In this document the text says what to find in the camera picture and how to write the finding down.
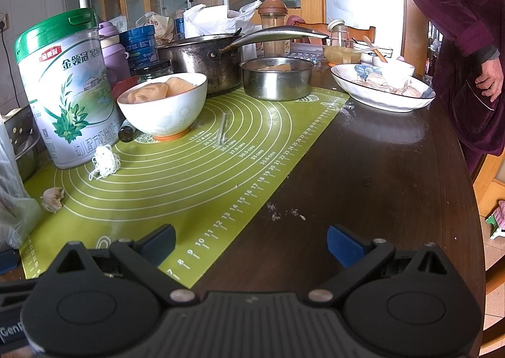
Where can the white green milk powder can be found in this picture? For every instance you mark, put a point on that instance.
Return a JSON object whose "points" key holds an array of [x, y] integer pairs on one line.
{"points": [[67, 85]]}

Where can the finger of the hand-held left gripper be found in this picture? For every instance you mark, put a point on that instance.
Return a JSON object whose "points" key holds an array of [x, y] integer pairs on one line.
{"points": [[8, 261]]}

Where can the clear plastic tray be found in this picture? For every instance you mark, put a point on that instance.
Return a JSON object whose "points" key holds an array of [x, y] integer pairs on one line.
{"points": [[305, 52]]}

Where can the red plastic piece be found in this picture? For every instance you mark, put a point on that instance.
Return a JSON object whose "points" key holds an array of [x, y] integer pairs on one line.
{"points": [[123, 89]]}

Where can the blue round can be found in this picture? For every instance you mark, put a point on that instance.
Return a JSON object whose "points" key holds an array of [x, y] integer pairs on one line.
{"points": [[138, 46]]}

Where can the blue plastic bottle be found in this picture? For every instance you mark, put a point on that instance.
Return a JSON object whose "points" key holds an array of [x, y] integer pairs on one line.
{"points": [[179, 28]]}

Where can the clear plastic bag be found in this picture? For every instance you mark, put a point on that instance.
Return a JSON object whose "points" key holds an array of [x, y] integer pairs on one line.
{"points": [[12, 200]]}

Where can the clear plastic strip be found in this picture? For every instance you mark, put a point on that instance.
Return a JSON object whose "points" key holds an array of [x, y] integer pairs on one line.
{"points": [[222, 129]]}

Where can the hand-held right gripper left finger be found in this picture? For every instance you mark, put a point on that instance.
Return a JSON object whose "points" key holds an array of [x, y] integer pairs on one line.
{"points": [[158, 243]]}

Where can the small glass bottle white cap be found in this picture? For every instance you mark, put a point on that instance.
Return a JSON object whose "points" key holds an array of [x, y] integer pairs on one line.
{"points": [[339, 32]]}

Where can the small dark bottle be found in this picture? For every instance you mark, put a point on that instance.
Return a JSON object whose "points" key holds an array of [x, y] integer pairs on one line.
{"points": [[127, 132]]}

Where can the small white bowl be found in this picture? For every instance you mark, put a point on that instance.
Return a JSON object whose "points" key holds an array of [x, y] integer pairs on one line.
{"points": [[394, 68]]}

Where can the green stool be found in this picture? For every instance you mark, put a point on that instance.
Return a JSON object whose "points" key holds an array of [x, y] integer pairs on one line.
{"points": [[495, 222]]}

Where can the pale food slices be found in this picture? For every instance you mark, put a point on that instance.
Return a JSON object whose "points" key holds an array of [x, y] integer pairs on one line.
{"points": [[272, 65], [158, 90]]}

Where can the purple thermos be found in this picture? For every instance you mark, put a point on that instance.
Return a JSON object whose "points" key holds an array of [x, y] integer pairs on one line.
{"points": [[112, 58]]}

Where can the perforated steel basket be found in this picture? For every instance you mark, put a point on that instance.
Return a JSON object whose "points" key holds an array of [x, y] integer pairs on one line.
{"points": [[21, 137]]}

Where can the oval plate with blue pattern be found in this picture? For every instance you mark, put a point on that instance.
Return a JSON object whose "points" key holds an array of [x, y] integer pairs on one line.
{"points": [[355, 93]]}

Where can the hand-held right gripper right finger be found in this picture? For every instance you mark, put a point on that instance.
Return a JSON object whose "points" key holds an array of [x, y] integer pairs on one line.
{"points": [[347, 245]]}

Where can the yellow translucent bowl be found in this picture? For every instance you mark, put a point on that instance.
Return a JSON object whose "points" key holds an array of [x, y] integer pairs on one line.
{"points": [[341, 55]]}

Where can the brown baby bottle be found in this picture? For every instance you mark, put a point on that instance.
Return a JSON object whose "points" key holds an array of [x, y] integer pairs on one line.
{"points": [[272, 22]]}

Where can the crumpled printed snack bag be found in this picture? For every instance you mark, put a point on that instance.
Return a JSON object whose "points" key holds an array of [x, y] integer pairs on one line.
{"points": [[158, 26]]}

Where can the round steel tin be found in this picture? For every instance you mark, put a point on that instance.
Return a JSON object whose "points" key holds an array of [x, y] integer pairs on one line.
{"points": [[276, 83]]}

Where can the blue rimmed white bowl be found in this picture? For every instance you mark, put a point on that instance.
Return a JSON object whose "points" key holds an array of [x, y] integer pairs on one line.
{"points": [[384, 52]]}

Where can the white bowl with orange foot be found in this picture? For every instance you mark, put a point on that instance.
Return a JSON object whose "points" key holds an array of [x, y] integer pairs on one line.
{"points": [[165, 115]]}

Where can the pale food pieces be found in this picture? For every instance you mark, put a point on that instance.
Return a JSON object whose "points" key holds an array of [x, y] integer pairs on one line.
{"points": [[394, 86]]}

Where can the pale garlic piece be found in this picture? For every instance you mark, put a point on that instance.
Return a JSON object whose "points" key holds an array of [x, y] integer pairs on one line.
{"points": [[53, 200]]}

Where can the green silicone baking mat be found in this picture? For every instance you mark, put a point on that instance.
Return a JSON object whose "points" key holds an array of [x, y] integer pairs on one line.
{"points": [[177, 192]]}

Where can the glass jar with dark lid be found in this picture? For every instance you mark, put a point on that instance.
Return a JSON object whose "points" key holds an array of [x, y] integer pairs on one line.
{"points": [[152, 70]]}

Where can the white plastic bag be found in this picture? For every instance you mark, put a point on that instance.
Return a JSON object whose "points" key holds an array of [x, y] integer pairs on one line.
{"points": [[209, 20]]}

